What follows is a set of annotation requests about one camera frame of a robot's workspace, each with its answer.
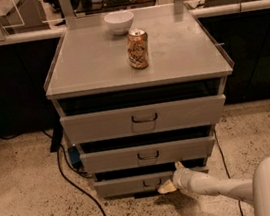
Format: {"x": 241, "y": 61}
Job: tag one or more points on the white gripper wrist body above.
{"x": 181, "y": 178}

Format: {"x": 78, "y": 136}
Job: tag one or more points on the grey bottom drawer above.
{"x": 133, "y": 185}

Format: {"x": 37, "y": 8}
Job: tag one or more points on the grey drawer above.
{"x": 139, "y": 156}
{"x": 143, "y": 119}
{"x": 133, "y": 185}

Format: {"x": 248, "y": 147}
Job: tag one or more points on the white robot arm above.
{"x": 254, "y": 191}

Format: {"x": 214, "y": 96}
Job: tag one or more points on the grey middle drawer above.
{"x": 139, "y": 156}

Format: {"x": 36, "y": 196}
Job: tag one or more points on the grey drawer cabinet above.
{"x": 135, "y": 104}

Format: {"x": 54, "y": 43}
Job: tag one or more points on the grey top drawer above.
{"x": 143, "y": 119}

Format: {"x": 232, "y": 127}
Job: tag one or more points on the blue box behind cabinet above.
{"x": 74, "y": 157}

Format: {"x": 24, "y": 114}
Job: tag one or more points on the orange soda can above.
{"x": 138, "y": 48}

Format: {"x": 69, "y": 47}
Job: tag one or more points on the white ceramic bowl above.
{"x": 119, "y": 22}

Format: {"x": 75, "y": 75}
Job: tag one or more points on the white horizontal rail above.
{"x": 201, "y": 12}

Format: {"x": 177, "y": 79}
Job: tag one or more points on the grey bracket post middle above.
{"x": 67, "y": 10}

